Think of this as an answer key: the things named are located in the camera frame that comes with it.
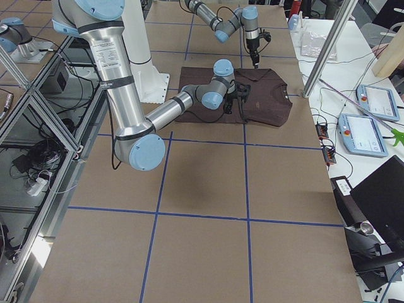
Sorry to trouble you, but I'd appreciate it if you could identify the brown t-shirt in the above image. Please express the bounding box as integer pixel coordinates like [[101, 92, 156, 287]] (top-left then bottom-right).
[[176, 68, 292, 127]]

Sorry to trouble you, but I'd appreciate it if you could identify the teach pendant near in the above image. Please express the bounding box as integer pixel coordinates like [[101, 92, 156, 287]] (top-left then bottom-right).
[[338, 114, 388, 158]]

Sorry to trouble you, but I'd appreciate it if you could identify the aluminium frame post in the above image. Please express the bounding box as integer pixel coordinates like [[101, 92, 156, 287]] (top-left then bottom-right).
[[302, 0, 358, 98]]

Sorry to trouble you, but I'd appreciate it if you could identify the metal cup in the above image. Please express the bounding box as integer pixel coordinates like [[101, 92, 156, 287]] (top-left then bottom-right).
[[353, 221, 374, 236]]

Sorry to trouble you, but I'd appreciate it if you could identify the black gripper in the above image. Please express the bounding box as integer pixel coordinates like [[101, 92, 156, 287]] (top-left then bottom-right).
[[223, 93, 236, 114], [249, 48, 259, 66]]

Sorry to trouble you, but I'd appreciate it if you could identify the black box with label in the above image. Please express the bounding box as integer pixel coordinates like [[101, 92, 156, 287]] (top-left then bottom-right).
[[330, 176, 367, 227]]

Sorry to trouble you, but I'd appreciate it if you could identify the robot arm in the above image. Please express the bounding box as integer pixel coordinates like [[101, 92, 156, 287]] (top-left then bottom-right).
[[184, 1, 260, 69], [52, 1, 235, 171]]

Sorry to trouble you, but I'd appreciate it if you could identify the black laptop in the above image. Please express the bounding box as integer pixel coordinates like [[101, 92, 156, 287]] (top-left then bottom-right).
[[351, 155, 403, 251]]

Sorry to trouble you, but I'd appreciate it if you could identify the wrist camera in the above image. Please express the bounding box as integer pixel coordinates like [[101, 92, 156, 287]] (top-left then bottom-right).
[[235, 81, 251, 103], [259, 28, 271, 43]]

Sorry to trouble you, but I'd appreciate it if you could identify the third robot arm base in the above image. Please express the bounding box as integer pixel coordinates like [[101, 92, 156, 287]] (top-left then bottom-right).
[[1, 17, 57, 64]]

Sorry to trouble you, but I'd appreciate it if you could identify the clear plastic bag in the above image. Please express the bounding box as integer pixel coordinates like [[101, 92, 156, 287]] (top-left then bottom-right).
[[300, 32, 327, 58]]

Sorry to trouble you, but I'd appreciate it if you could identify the teach pendant far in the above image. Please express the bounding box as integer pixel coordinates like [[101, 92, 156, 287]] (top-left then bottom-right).
[[356, 85, 400, 122]]

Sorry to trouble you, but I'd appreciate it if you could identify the teach pendant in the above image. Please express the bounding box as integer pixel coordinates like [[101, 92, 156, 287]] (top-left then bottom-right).
[[356, 85, 400, 122], [338, 114, 388, 158]]

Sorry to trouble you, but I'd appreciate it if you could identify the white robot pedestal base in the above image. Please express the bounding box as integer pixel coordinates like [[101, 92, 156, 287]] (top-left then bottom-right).
[[122, 0, 170, 104]]

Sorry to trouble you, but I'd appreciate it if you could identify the red cylinder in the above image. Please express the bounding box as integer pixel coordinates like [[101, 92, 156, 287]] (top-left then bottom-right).
[[290, 0, 301, 16]]

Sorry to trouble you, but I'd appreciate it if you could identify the reacher grabber tool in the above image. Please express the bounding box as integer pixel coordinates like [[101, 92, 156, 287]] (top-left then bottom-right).
[[318, 78, 404, 146]]

